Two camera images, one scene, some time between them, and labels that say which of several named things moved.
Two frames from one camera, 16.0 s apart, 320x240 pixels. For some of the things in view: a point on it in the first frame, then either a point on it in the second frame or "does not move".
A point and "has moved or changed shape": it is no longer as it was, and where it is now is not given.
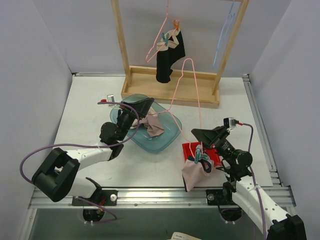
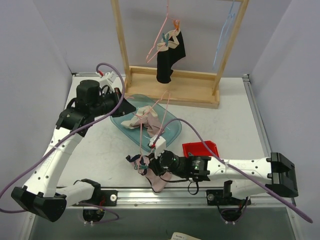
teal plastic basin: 171,124 does not move
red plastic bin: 189,150 does not move
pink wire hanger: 183,74 to 141,116
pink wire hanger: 167,16 does not move
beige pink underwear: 152,122 does not move
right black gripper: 217,137 to 152,165
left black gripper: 133,111 to 119,101
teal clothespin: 198,155 to 136,167
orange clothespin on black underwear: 176,24 does not move
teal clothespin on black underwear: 165,39 does not move
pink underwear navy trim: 192,172 has moved or changed shape
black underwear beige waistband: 167,55 does not move
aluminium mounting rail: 217,197 does not move
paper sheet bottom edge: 182,236 does not move
